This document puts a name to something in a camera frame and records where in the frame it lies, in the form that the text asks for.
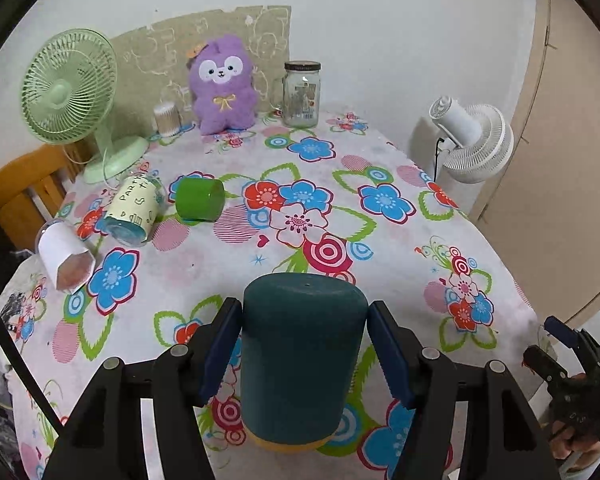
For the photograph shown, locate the green desk fan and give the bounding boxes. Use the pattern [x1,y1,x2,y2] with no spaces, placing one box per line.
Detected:
[20,28,149,183]

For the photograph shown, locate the glass jar with black lid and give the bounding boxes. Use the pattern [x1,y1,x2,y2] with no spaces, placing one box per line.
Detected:
[282,61,321,128]

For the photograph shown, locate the right hand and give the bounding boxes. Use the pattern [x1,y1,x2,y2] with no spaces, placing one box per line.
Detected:
[550,420,600,464]

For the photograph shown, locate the cotton swab container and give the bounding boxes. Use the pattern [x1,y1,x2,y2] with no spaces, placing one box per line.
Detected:
[152,102,182,136]

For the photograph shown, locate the wooden chair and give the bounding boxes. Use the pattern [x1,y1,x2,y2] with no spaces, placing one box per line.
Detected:
[0,141,94,252]

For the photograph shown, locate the purple plush toy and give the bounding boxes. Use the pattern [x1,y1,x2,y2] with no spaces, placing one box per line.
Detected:
[188,35,259,136]

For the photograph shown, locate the white floor fan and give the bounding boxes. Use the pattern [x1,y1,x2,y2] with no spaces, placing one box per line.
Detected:
[429,96,515,184]

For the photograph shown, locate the teal cup with yellow rim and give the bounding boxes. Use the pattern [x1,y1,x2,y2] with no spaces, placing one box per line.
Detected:
[240,273,368,453]

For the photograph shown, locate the white hexagonal cup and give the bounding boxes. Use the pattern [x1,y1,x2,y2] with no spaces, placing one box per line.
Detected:
[35,219,96,294]

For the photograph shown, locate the cream printed paper cup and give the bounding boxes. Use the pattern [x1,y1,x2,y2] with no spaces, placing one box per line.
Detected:
[102,172,166,247]

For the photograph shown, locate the black fan power cable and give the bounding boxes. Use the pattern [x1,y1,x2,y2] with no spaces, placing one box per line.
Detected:
[431,136,447,183]

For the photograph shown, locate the beige wooden door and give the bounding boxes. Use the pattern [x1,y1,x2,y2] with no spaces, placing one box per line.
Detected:
[470,0,600,326]

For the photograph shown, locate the floral tablecloth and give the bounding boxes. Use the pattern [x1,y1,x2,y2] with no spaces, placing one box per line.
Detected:
[0,110,541,480]

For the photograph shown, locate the green plastic cup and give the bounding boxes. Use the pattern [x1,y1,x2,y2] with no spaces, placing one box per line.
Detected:
[174,178,225,222]

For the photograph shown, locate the green patterned foam mat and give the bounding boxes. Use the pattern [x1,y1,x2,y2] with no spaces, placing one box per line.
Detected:
[109,6,291,138]

